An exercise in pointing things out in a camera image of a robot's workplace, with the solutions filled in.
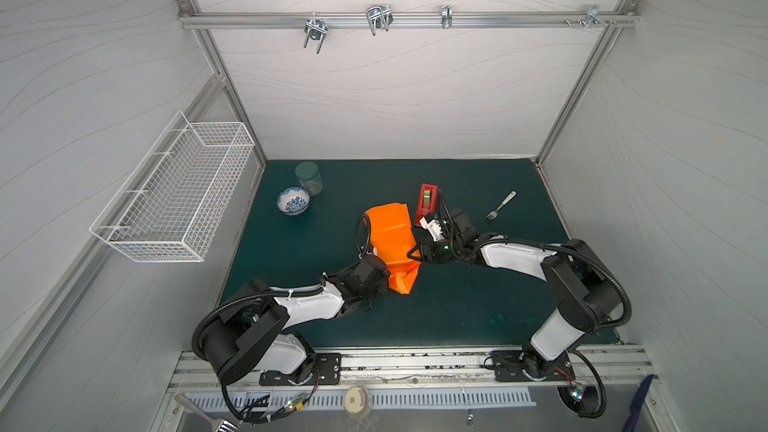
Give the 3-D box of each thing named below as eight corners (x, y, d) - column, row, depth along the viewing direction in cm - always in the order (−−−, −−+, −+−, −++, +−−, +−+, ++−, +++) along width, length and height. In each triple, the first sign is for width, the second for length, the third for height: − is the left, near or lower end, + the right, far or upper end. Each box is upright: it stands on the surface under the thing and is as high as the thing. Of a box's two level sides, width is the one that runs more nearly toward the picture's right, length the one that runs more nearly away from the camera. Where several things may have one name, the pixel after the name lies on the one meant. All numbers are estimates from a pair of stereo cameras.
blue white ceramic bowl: (277, 218, 105) (272, 208, 101) (284, 195, 112) (280, 186, 108) (307, 218, 105) (304, 209, 101) (312, 196, 112) (309, 186, 108)
